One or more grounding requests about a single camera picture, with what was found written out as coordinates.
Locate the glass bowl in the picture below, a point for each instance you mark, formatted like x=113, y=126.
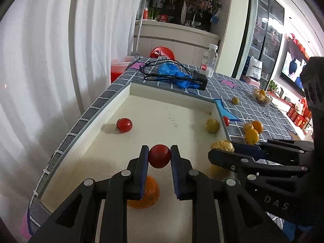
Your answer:
x=263, y=101

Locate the hanging laundry rack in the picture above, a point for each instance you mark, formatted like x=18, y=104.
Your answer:
x=192, y=3

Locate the white television console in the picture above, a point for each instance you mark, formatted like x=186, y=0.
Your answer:
x=282, y=96

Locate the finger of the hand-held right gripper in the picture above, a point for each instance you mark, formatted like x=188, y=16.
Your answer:
x=227, y=158
x=249, y=149

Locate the red bottle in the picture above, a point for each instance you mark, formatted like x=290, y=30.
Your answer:
x=145, y=14

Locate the white shopping bag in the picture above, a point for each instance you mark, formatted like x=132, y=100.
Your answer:
x=254, y=68

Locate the clear plastic bottle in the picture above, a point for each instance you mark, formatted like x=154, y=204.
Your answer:
x=209, y=60

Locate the white mop pole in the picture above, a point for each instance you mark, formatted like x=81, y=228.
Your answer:
x=141, y=17

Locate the orange mandarin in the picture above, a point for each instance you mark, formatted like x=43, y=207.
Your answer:
x=258, y=126
x=150, y=195

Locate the wrinkled yellow passion fruit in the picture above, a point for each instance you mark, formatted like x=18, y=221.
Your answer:
x=247, y=126
x=222, y=145

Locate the small orange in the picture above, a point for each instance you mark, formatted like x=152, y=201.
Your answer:
x=262, y=92

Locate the checked star tablecloth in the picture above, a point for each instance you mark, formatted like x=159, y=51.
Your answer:
x=212, y=91

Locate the glass door cabinet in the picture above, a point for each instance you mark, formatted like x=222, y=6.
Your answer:
x=265, y=35

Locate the round orange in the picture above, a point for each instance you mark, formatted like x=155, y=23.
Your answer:
x=252, y=136

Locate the red box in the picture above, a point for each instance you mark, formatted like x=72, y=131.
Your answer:
x=163, y=18

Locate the white curtain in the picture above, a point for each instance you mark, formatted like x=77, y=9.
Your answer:
x=50, y=81

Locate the green onion plant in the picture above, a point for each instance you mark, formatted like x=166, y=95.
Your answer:
x=154, y=14

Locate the potted plant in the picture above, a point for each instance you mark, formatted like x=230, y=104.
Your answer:
x=272, y=86

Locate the stack of red gift boxes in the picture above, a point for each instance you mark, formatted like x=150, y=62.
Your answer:
x=300, y=114

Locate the wall television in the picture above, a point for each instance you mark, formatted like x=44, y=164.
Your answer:
x=293, y=70

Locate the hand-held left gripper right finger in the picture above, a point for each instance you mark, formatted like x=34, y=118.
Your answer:
x=174, y=172

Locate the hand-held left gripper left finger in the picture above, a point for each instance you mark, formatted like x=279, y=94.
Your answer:
x=144, y=172

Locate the red plastic basin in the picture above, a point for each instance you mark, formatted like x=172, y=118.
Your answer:
x=119, y=68

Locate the black power adapter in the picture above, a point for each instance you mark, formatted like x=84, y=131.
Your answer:
x=201, y=81

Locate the white counter cabinet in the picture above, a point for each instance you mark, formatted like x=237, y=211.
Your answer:
x=177, y=38

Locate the red cherry tomato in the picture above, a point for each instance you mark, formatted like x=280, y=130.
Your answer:
x=124, y=125
x=159, y=156
x=226, y=121

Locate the yellow-green citrus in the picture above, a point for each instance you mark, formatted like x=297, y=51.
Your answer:
x=212, y=125
x=235, y=100

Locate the red stool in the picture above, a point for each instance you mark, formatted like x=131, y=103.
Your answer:
x=162, y=53

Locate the blue plastic bag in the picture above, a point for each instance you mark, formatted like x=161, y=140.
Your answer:
x=174, y=74

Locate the row of red wall ornaments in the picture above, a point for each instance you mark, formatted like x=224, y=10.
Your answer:
x=296, y=43

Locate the pink stool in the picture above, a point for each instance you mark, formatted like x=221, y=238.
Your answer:
x=253, y=81

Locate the white tray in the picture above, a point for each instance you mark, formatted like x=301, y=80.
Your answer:
x=162, y=116

